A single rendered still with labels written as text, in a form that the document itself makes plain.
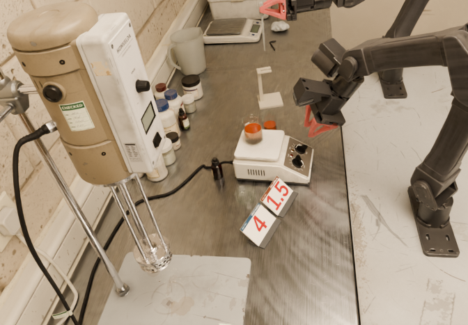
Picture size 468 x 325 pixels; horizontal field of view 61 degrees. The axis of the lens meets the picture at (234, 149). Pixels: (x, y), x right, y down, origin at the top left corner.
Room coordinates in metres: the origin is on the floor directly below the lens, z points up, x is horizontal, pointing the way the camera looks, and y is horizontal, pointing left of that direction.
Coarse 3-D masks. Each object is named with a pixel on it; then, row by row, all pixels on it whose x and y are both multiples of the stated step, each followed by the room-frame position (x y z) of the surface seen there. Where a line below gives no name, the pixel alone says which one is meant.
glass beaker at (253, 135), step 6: (246, 114) 0.86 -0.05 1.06; (252, 114) 0.86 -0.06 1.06; (258, 114) 0.85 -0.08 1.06; (246, 120) 0.85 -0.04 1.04; (252, 120) 0.86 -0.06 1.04; (258, 120) 0.85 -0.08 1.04; (246, 126) 0.82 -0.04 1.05; (252, 126) 0.81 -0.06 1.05; (258, 126) 0.81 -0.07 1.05; (246, 132) 0.82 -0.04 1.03; (252, 132) 0.81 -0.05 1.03; (258, 132) 0.81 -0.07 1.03; (246, 138) 0.82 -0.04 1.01; (252, 138) 0.81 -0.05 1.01; (258, 138) 0.81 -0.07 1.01; (252, 144) 0.81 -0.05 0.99; (258, 144) 0.81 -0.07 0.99
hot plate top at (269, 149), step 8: (240, 136) 0.86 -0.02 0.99; (264, 136) 0.84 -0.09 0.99; (272, 136) 0.84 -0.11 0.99; (280, 136) 0.83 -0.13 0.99; (240, 144) 0.83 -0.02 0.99; (264, 144) 0.81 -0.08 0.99; (272, 144) 0.80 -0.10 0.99; (280, 144) 0.80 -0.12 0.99; (240, 152) 0.79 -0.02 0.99; (248, 152) 0.79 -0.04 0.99; (256, 152) 0.78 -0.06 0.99; (264, 152) 0.78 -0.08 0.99; (272, 152) 0.77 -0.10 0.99; (280, 152) 0.77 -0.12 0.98; (264, 160) 0.76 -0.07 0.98; (272, 160) 0.75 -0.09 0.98
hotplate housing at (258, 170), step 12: (312, 156) 0.80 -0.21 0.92; (240, 168) 0.77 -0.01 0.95; (252, 168) 0.76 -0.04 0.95; (264, 168) 0.75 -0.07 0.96; (276, 168) 0.74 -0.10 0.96; (288, 168) 0.73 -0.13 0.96; (252, 180) 0.77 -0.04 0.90; (264, 180) 0.76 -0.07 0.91; (288, 180) 0.73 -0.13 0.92; (300, 180) 0.72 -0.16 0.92
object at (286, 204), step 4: (292, 192) 0.70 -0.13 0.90; (296, 192) 0.70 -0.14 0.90; (288, 196) 0.69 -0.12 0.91; (292, 196) 0.69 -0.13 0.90; (296, 196) 0.69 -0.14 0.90; (260, 200) 0.66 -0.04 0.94; (284, 200) 0.67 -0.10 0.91; (288, 200) 0.67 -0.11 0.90; (292, 200) 0.67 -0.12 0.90; (284, 204) 0.67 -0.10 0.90; (288, 204) 0.66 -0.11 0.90; (280, 208) 0.65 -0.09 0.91; (284, 208) 0.65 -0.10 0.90; (288, 208) 0.65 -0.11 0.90; (272, 212) 0.64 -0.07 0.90; (280, 212) 0.64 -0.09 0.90; (284, 212) 0.64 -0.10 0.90; (280, 216) 0.63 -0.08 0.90
